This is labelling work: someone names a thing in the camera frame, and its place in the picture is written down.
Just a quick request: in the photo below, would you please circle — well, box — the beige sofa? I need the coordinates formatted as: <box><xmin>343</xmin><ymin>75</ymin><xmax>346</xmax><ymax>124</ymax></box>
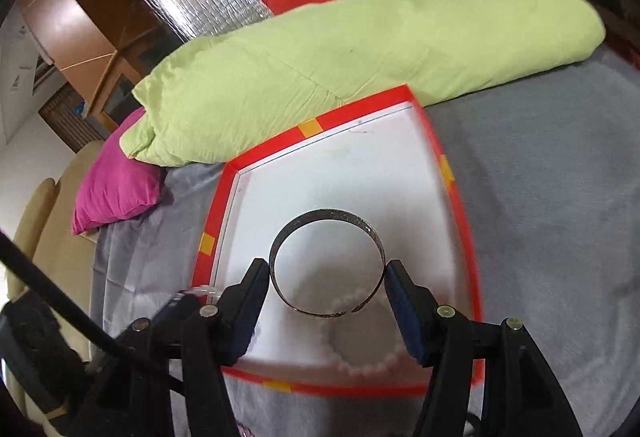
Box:
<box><xmin>0</xmin><ymin>140</ymin><xmax>108</xmax><ymax>418</ymax></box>

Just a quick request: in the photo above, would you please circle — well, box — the light green blanket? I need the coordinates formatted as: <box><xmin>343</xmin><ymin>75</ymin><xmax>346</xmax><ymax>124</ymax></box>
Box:
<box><xmin>120</xmin><ymin>0</ymin><xmax>607</xmax><ymax>168</ymax></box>

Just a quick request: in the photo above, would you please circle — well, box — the black cable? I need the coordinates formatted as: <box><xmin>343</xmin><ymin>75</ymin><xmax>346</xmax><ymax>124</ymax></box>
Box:
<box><xmin>0</xmin><ymin>233</ymin><xmax>171</xmax><ymax>374</ymax></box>

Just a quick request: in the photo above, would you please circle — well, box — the brown wooden cabinet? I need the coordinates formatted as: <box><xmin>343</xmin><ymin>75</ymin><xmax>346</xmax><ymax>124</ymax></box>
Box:
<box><xmin>20</xmin><ymin>0</ymin><xmax>166</xmax><ymax>128</ymax></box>

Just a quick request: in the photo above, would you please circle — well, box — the grey blanket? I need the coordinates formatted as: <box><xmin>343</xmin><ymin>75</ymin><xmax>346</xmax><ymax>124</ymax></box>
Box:
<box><xmin>87</xmin><ymin>0</ymin><xmax>640</xmax><ymax>437</ymax></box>

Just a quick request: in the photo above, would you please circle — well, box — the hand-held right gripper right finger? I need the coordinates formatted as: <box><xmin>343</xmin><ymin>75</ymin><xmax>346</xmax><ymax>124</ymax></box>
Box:
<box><xmin>384</xmin><ymin>259</ymin><xmax>583</xmax><ymax>437</ymax></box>

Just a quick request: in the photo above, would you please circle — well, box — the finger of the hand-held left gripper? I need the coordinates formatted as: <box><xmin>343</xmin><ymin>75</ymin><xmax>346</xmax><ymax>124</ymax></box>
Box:
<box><xmin>150</xmin><ymin>293</ymin><xmax>202</xmax><ymax>348</ymax></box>

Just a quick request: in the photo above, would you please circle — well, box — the red cardboard box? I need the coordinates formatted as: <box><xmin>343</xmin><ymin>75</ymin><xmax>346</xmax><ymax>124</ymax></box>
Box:
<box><xmin>192</xmin><ymin>84</ymin><xmax>486</xmax><ymax>398</ymax></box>

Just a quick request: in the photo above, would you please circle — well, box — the silver metal cuff bracelet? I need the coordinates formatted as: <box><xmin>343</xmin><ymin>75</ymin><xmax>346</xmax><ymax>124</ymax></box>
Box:
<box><xmin>268</xmin><ymin>208</ymin><xmax>387</xmax><ymax>318</ymax></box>

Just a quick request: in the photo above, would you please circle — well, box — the white bead bracelet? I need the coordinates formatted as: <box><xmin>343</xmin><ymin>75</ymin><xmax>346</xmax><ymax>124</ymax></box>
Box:
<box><xmin>317</xmin><ymin>292</ymin><xmax>416</xmax><ymax>375</ymax></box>

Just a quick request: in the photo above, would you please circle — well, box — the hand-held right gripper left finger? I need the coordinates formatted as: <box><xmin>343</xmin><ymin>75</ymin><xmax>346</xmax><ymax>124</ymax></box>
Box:
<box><xmin>65</xmin><ymin>258</ymin><xmax>271</xmax><ymax>437</ymax></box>

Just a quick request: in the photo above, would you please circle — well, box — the magenta pillow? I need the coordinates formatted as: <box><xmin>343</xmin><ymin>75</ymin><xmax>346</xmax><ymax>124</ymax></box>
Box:
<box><xmin>71</xmin><ymin>107</ymin><xmax>163</xmax><ymax>235</ymax></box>

